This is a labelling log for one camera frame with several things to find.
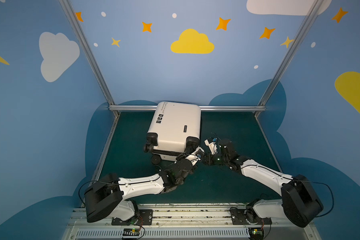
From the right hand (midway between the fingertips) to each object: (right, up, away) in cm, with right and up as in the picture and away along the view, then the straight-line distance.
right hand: (200, 156), depth 84 cm
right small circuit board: (+26, -37, -10) cm, 46 cm away
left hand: (-6, +5, -5) cm, 9 cm away
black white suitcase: (-15, +17, +3) cm, 23 cm away
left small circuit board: (-36, -36, -11) cm, 52 cm away
